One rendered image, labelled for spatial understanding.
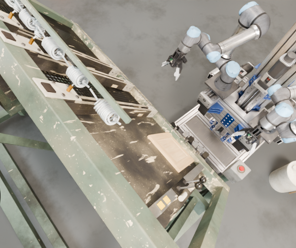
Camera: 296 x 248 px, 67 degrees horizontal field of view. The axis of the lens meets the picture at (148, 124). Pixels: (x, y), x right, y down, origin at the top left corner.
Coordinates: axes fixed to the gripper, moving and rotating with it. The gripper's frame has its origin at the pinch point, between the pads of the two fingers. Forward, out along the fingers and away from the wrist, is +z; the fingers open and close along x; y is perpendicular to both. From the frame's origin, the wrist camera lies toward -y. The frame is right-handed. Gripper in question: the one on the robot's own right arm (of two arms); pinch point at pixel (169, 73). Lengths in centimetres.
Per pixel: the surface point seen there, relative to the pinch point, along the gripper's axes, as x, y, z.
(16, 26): -44, 84, -6
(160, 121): 12.8, -8.8, 42.6
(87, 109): 6, 72, 6
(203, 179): 68, 40, 8
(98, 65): -46, 20, 28
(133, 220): 61, 98, -12
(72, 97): 8, 85, -7
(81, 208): 15, 35, 167
